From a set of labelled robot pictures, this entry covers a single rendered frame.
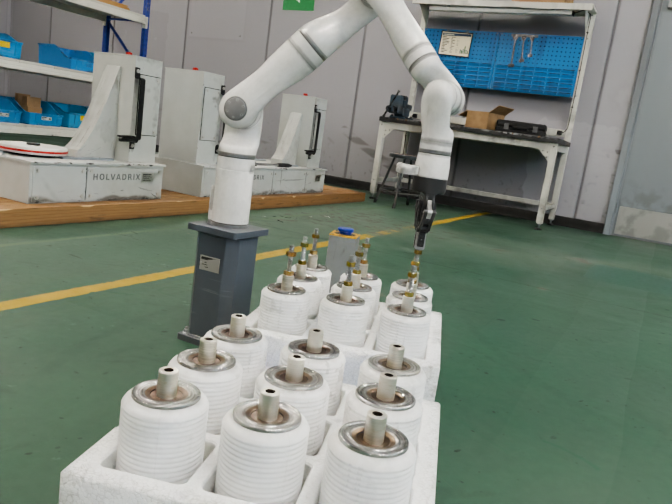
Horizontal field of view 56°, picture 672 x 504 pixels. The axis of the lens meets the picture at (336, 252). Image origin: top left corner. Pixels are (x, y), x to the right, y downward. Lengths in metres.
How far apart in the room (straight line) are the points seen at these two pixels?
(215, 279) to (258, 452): 0.92
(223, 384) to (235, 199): 0.80
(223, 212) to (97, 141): 1.95
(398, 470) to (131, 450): 0.28
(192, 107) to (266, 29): 3.84
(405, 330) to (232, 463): 0.56
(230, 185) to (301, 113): 3.44
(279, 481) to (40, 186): 2.48
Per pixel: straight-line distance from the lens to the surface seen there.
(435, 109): 1.37
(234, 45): 7.85
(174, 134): 3.96
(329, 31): 1.52
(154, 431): 0.72
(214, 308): 1.58
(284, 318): 1.21
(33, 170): 3.02
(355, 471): 0.67
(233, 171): 1.54
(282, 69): 1.51
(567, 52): 6.23
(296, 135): 4.93
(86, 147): 3.41
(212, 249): 1.56
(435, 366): 1.17
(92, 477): 0.74
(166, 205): 3.50
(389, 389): 0.80
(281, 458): 0.69
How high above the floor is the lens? 0.56
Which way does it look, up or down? 11 degrees down
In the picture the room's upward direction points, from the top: 8 degrees clockwise
